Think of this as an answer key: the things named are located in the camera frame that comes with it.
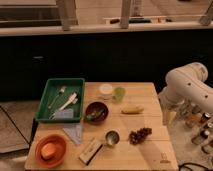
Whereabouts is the bunch of dark grapes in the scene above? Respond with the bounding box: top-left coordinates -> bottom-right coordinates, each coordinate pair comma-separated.
129,127 -> 152,145

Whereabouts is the grey sponge in tray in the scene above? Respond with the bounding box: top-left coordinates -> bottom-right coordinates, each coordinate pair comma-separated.
53,108 -> 74,119

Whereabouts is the green plastic tray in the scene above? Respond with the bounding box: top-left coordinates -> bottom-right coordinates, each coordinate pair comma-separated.
35,78 -> 84,123

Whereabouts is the orange fruit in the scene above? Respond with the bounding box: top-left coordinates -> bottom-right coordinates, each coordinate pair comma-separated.
41,143 -> 56,160

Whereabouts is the dark brown bowl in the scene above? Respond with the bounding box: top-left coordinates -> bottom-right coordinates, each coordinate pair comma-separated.
84,102 -> 109,124

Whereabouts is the black cable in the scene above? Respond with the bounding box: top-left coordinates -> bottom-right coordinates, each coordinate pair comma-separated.
177,161 -> 213,171

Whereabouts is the white plastic utensil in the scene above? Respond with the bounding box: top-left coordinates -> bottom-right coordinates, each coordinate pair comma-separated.
49,92 -> 77,119

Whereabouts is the green vegetable in bowl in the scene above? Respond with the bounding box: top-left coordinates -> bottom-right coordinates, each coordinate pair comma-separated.
86,109 -> 104,121

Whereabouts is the wooden block with black edge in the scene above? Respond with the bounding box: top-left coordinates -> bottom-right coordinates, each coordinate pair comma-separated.
79,138 -> 103,165

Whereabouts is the green plastic cup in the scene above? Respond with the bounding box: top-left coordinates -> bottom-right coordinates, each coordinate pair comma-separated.
113,87 -> 125,103

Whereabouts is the small metal cup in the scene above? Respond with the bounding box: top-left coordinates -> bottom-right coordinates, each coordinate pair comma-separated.
105,131 -> 120,147

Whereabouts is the metal fork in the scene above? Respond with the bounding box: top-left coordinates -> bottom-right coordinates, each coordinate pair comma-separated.
48,86 -> 66,110

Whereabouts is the grey folded cloth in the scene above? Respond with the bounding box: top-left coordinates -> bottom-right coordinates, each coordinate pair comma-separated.
63,123 -> 83,145

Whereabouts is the orange plastic bowl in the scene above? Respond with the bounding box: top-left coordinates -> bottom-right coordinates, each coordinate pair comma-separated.
35,134 -> 67,169

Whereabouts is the yellow banana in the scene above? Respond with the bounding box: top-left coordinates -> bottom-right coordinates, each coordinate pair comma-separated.
121,105 -> 144,114

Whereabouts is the spice bottle rack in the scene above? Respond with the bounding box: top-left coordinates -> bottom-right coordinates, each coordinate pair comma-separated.
183,104 -> 212,151

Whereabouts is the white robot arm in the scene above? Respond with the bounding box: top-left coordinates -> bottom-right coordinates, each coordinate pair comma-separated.
158,62 -> 213,125

